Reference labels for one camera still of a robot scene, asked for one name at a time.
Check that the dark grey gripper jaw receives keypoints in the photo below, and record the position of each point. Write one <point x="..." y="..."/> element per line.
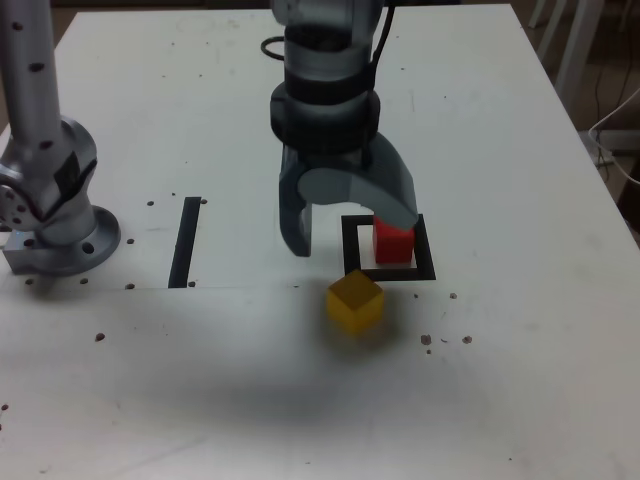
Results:
<point x="295" y="225"/>

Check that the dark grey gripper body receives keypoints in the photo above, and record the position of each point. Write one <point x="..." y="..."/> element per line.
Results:
<point x="330" y="159"/>

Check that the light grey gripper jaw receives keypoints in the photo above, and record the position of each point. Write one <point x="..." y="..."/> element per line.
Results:
<point x="385" y="190"/>

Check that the red cube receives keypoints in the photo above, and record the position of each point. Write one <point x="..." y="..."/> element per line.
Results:
<point x="394" y="245"/>

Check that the yellow cube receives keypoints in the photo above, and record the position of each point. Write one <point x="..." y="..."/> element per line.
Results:
<point x="352" y="302"/>

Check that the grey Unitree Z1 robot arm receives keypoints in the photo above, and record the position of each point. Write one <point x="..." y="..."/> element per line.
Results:
<point x="30" y="100"/>

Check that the black tape square outline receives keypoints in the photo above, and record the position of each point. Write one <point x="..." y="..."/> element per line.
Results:
<point x="350" y="250"/>

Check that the black tape strip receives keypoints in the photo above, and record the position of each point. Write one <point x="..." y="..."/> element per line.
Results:
<point x="184" y="240"/>

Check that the white furniture legs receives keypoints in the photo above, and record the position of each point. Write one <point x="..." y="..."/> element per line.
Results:
<point x="575" y="40"/>

